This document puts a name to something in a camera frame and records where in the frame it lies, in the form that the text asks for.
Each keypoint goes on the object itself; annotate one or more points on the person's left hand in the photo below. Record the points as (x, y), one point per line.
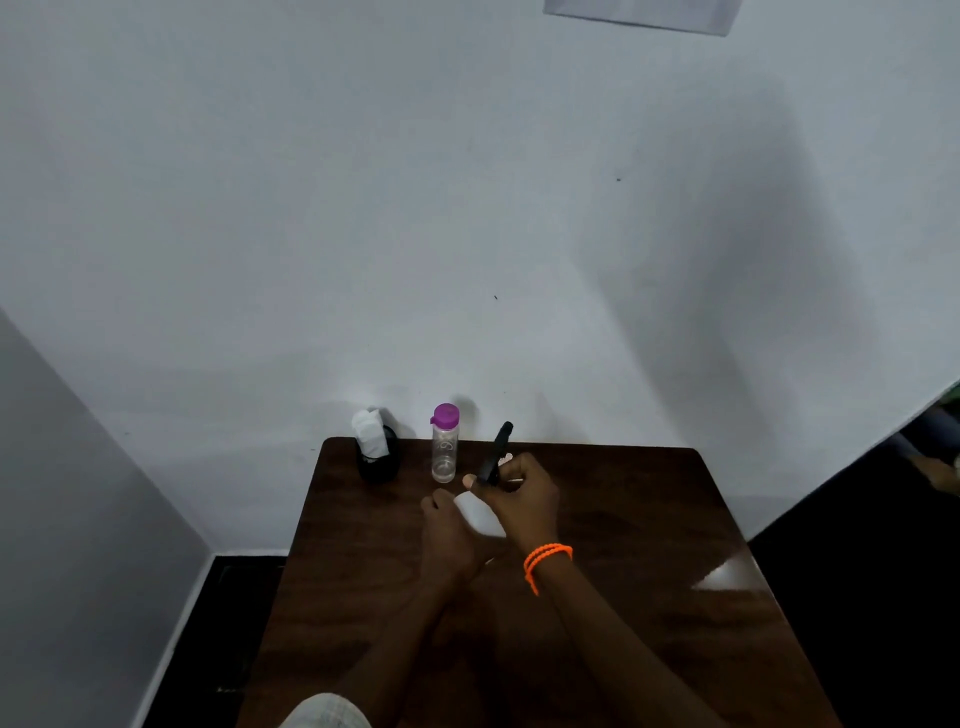
(450, 547)

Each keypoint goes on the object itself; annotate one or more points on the person's right hand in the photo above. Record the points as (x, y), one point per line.
(529, 510)

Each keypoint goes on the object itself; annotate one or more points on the black spray head with tube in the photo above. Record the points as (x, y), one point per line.
(495, 450)

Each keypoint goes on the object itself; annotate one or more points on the clear bottle with purple cap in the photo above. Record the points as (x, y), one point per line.
(444, 457)

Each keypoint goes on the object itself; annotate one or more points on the purple bottle cap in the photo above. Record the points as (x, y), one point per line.
(445, 416)

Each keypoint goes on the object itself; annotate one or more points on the person's left forearm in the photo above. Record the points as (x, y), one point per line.
(397, 652)

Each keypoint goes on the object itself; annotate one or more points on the person's right forearm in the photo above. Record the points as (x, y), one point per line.
(622, 652)

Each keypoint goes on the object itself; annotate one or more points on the person's left plaid sleeve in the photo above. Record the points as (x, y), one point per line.
(326, 712)

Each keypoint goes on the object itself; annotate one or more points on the black round holder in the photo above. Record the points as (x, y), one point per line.
(379, 471)

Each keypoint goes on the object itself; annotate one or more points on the dark wooden table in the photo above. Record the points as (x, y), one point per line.
(660, 525)

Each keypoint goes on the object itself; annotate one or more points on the white folded tissue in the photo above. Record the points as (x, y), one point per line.
(370, 433)

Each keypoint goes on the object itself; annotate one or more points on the white baseboard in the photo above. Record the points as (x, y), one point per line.
(172, 645)

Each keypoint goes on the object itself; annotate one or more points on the white paper sheet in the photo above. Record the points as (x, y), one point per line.
(645, 13)

